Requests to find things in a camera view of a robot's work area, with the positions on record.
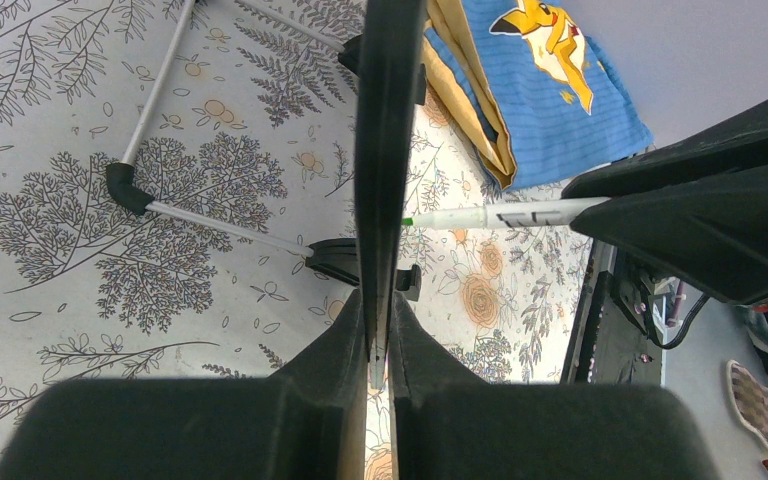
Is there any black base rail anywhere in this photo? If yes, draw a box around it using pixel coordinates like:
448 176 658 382
559 241 665 387

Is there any blue Pikachu cloth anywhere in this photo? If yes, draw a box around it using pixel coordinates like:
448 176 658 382
422 1 654 189

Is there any white marker pen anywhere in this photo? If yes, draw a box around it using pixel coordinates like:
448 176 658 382
402 197 610 230

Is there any floral tablecloth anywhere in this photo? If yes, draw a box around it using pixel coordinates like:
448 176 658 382
0 1 499 479

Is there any white whiteboard black frame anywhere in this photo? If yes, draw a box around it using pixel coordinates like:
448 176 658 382
106 1 425 387

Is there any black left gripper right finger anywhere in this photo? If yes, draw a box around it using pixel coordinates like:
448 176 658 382
388 294 719 479

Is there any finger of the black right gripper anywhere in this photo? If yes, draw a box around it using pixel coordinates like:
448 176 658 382
561 99 768 199
571 165 768 306

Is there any checkered patterned object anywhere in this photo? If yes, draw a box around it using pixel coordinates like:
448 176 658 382
725 360 768 449

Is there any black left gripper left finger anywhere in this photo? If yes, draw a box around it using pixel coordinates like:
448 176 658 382
0 292 367 479

